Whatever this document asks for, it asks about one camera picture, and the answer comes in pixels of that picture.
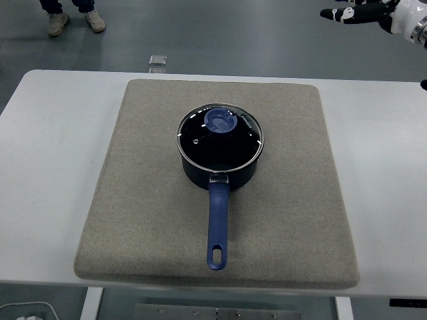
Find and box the glass pot lid blue knob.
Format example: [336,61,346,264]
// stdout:
[175,103,264,167]

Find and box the beige fabric mat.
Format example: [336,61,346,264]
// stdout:
[73,79,360,290]

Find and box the white table leg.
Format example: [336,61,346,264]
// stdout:
[81,287,103,320]
[335,296,354,320]

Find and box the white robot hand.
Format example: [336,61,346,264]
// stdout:
[320,0,427,35]

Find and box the white cable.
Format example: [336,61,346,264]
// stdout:
[0,301,58,320]

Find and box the dark pot with blue handle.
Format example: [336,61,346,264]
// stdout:
[179,155,260,271]

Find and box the grey metal plate with screws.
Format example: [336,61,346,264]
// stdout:
[134,303,302,320]

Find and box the person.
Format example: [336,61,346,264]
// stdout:
[39,0,106,37]

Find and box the black table control panel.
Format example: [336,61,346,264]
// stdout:
[388,297,427,308]

